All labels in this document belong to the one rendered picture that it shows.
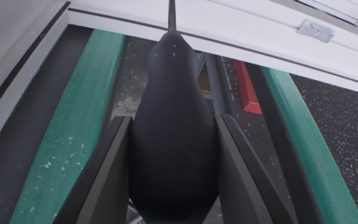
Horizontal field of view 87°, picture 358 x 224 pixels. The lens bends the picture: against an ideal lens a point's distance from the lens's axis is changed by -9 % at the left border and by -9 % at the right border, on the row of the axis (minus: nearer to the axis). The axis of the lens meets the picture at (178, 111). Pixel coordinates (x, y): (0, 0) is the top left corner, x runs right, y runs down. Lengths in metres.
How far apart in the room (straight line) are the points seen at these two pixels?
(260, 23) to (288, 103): 0.10
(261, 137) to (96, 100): 0.51
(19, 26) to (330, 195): 0.29
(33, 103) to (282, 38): 0.28
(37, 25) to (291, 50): 0.30
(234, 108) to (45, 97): 0.53
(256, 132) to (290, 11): 0.40
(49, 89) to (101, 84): 0.04
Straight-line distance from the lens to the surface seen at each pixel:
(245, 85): 0.67
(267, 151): 0.60
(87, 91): 0.18
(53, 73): 0.21
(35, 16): 0.24
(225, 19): 0.26
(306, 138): 0.23
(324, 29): 0.31
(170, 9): 0.17
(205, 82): 1.14
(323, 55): 0.35
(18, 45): 0.20
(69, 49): 0.24
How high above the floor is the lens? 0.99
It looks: 48 degrees down
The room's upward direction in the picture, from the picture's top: 23 degrees clockwise
